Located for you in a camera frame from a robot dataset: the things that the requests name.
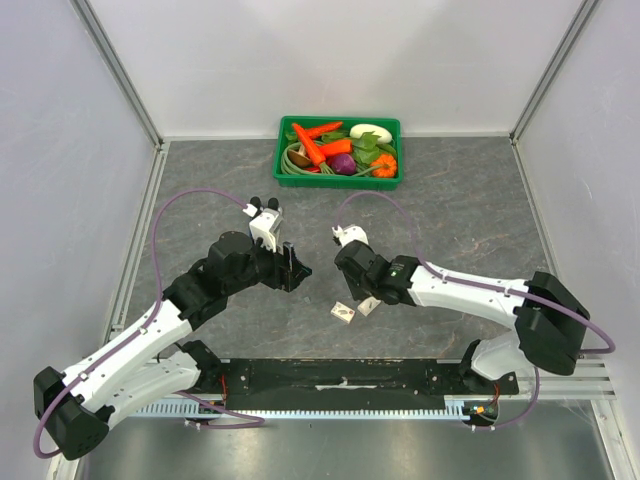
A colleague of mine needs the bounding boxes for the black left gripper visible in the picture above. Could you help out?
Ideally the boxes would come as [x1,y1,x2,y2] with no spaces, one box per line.
[225,232,312,296]

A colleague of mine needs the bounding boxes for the blue stapler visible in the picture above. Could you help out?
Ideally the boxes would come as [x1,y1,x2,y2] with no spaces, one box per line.
[250,196,262,211]

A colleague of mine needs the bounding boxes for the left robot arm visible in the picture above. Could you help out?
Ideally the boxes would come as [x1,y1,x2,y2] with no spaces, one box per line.
[33,231,312,460]

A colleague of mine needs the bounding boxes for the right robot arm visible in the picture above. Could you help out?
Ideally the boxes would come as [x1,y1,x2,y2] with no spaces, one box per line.
[334,240,589,394]

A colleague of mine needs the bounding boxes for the staple box with red label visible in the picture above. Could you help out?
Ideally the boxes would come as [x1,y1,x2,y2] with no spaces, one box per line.
[330,302,355,324]

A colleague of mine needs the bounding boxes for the white staple box tray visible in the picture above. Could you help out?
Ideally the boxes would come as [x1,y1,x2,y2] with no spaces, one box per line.
[357,296,381,316]

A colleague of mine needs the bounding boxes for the green plastic tray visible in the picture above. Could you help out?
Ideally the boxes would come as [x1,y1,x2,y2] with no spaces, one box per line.
[273,115,403,191]

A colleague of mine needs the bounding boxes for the green toy long beans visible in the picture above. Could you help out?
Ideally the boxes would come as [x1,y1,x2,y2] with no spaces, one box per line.
[281,142,373,177]

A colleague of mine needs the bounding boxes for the brown toy mushroom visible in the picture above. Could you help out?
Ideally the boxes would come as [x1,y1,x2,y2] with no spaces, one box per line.
[287,147,313,169]

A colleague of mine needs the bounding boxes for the purple toy onion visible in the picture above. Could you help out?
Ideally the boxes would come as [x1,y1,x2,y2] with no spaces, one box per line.
[329,153,357,176]

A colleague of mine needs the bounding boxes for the orange toy carrot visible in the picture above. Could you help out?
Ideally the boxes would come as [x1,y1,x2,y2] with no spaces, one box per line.
[319,138,353,157]
[306,121,343,139]
[292,123,334,175]

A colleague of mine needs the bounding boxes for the orange toy pumpkin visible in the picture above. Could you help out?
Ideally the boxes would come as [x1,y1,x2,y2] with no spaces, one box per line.
[370,153,398,178]

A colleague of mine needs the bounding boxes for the green toy leaf vegetable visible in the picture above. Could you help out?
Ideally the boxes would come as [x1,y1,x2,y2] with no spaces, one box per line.
[319,131,398,166]

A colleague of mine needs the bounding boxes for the white toy eggplant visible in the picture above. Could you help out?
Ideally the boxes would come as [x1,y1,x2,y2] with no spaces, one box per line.
[349,123,393,144]

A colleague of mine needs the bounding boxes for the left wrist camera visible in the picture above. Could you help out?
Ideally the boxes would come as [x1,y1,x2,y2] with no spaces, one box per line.
[249,208,283,253]

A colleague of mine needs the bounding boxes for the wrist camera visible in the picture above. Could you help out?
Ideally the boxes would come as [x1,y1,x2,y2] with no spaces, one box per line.
[332,225,369,247]
[249,208,283,253]

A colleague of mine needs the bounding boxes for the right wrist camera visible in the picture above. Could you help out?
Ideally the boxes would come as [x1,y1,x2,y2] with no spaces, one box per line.
[332,225,369,247]

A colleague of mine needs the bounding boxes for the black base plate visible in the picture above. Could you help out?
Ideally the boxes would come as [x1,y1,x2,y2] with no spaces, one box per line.
[192,358,519,413]

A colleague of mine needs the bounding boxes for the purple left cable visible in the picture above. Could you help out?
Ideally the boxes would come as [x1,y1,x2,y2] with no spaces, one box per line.
[32,188,266,459]

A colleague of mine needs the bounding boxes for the purple cable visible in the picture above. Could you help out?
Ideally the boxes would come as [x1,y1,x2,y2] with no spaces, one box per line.
[333,190,616,432]
[32,188,266,459]

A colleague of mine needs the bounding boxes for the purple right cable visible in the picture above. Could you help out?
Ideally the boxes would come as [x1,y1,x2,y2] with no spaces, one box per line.
[333,190,616,432]

